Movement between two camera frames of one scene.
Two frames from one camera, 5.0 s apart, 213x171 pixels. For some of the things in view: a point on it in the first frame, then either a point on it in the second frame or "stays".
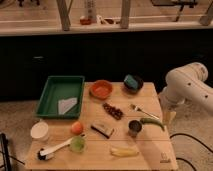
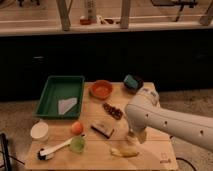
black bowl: (139, 82) stays
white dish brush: (48, 153) stays
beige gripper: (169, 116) -> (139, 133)
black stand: (4, 144) stays
